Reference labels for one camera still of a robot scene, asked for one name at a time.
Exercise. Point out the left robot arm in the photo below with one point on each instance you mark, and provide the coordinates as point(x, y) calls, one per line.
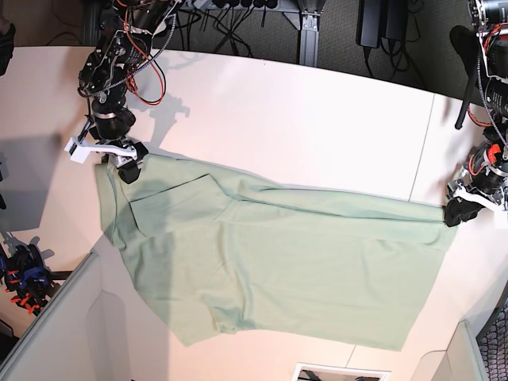
point(482, 181)

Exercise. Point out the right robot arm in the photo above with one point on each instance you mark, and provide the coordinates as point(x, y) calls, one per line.
point(123, 32)

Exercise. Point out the white power strip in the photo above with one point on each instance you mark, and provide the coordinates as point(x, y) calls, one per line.
point(269, 5)

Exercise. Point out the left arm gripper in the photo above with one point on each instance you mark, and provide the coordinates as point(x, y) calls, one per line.
point(467, 200)

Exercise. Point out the grey partition panel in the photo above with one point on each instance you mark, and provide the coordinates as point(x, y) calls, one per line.
point(460, 361)
point(80, 335)

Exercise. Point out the grey partition panel right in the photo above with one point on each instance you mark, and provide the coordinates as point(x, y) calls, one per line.
point(460, 361)

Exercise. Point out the printed photo sheet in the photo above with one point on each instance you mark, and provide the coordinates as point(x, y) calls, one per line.
point(305, 372)

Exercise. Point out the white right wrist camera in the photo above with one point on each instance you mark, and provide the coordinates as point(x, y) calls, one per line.
point(78, 151)

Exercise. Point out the light green polo shirt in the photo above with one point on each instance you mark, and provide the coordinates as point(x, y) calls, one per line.
point(211, 250)

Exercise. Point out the grey monitor back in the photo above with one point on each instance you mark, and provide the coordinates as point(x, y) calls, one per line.
point(3, 177)

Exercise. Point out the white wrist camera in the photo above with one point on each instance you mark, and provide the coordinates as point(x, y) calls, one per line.
point(501, 219)
point(78, 151)

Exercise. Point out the grey partition panel left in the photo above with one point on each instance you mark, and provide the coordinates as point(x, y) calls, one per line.
point(80, 335)

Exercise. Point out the aluminium frame post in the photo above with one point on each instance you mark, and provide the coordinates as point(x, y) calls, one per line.
point(305, 17)

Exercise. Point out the black box under table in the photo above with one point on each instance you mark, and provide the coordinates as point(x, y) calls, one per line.
point(379, 19)

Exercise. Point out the blue orange clamp pile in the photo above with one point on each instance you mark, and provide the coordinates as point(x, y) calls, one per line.
point(26, 278)

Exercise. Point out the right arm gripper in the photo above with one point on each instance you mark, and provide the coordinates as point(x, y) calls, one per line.
point(121, 153)

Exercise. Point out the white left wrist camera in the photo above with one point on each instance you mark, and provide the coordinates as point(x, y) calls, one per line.
point(501, 219)

